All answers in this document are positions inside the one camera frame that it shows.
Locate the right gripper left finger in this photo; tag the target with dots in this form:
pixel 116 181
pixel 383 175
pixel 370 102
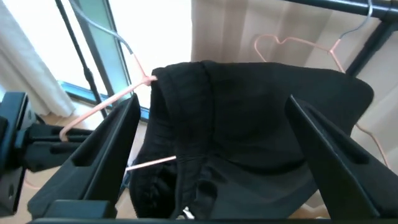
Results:
pixel 74 189

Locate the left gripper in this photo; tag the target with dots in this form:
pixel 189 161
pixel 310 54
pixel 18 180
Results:
pixel 9 149

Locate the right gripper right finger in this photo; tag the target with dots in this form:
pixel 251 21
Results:
pixel 329 186

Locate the black garment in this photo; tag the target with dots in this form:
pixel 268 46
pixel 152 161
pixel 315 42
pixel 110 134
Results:
pixel 248 124

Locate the pink clothes hanger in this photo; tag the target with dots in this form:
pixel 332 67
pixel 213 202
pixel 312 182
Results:
pixel 335 48
pixel 149 81

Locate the black clothes rack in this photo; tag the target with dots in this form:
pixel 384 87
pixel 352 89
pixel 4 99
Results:
pixel 370 46

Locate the white curtain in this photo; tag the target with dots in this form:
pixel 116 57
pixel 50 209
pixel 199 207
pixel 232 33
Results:
pixel 25 62

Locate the beige curtain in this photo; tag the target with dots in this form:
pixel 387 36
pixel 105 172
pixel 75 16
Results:
pixel 233 31

